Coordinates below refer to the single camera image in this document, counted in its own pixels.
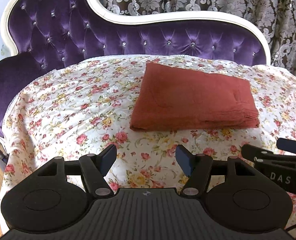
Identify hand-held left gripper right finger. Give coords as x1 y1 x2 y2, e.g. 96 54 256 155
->
175 144 257 197

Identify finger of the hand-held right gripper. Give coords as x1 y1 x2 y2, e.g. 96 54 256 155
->
240 143 296 164
276 138 296 155

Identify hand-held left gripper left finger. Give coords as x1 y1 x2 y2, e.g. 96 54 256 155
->
36 144 118 198

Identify rust red pants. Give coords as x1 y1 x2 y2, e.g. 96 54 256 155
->
129 62 260 132

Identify white floral blanket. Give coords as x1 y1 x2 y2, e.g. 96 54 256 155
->
0 54 296 230

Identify purple tufted sofa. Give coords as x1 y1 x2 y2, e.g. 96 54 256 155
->
0 0 272 138

